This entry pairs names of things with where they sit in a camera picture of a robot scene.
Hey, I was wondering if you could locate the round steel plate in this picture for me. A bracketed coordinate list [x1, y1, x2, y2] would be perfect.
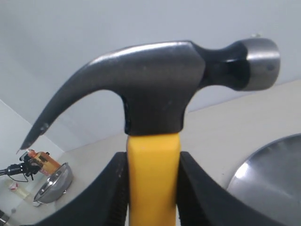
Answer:
[227, 134, 301, 225]

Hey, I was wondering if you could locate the orange bottle in background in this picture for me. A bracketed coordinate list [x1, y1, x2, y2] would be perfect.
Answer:
[27, 149, 61, 176]

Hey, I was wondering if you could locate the yellow black claw hammer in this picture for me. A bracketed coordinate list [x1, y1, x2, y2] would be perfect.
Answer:
[21, 38, 280, 226]

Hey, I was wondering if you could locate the steel bowl in background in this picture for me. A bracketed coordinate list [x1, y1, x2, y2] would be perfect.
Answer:
[32, 162, 73, 207]

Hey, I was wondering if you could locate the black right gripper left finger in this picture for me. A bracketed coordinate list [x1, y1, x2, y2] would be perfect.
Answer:
[37, 152, 128, 226]

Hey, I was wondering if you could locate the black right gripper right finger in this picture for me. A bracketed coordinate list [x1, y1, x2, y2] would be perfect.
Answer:
[177, 152, 280, 226]

